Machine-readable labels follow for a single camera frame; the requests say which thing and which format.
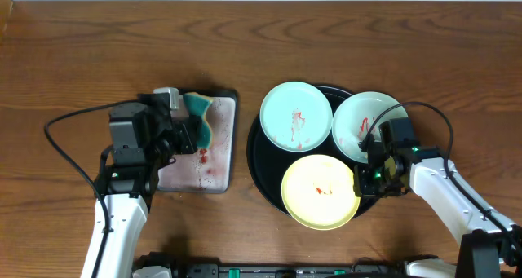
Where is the green scouring sponge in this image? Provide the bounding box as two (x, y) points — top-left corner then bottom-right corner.
(183, 92), (214, 148)

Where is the pale yellow plate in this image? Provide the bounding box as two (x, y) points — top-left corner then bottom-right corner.
(281, 154), (361, 231)

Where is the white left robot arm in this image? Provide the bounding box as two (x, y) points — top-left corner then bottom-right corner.
(82, 88), (202, 277)

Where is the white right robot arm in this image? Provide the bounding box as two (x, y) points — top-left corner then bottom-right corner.
(354, 117), (521, 277)

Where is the black rectangular soapy tray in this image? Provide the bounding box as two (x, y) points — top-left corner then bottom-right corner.
(158, 90), (238, 193)

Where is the black round tray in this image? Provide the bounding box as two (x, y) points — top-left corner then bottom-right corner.
(246, 84), (380, 218)

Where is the right mint green plate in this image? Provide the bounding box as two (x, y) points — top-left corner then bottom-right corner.
(332, 91), (399, 164)

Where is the mint green plate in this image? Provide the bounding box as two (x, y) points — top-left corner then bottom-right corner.
(332, 91), (399, 164)
(259, 82), (333, 152)

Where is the left mint green plate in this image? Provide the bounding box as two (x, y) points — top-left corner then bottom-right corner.
(259, 82), (333, 152)

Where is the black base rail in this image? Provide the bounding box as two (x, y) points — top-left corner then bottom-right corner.
(130, 253), (409, 278)

